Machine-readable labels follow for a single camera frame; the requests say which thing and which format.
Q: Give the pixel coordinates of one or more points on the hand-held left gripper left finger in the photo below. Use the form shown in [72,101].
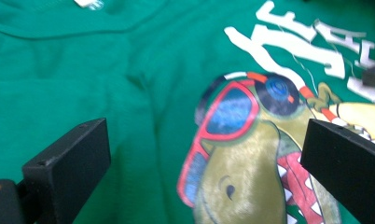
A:
[70,168]

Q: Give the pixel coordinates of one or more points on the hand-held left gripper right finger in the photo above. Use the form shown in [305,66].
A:
[347,168]

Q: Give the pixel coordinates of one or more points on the green printed t-shirt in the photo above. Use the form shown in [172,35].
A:
[83,77]

